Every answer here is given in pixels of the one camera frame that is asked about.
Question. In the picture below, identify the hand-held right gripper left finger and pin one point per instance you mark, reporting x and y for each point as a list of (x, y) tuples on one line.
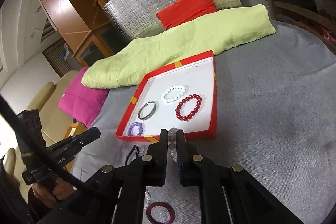
[(157, 161)]

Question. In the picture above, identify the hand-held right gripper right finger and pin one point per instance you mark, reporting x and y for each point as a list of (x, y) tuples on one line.
[(185, 161)]

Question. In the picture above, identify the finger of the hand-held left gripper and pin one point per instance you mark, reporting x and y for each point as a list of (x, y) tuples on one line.
[(88, 136)]

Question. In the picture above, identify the silver metal bangle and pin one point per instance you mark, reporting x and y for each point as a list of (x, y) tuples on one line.
[(155, 108)]

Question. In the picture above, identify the red shallow box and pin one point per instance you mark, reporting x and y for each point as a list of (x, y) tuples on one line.
[(197, 74)]

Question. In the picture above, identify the person's left hand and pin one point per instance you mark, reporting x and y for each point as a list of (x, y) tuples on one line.
[(63, 190)]

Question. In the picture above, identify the orange box lid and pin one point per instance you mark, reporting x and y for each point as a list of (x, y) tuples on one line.
[(74, 129)]

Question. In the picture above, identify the pink cushion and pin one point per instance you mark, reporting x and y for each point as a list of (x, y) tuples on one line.
[(81, 100)]

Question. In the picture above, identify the beige sofa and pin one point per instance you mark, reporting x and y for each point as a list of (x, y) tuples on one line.
[(50, 108)]

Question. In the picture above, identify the maroon hair band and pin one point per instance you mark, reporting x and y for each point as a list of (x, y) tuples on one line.
[(149, 213)]

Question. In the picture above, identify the light green pillow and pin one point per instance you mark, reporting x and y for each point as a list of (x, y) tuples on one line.
[(183, 43)]

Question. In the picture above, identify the wooden cabinet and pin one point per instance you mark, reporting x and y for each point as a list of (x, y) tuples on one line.
[(68, 3)]

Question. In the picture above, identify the red cushion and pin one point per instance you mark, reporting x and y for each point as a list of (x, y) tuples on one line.
[(189, 8)]

